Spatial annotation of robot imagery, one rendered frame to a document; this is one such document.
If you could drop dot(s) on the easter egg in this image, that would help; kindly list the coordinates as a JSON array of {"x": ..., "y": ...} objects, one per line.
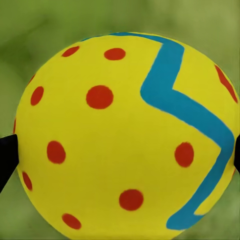
[{"x": 126, "y": 136}]

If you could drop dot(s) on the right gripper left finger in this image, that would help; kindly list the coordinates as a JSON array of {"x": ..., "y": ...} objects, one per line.
[{"x": 8, "y": 158}]

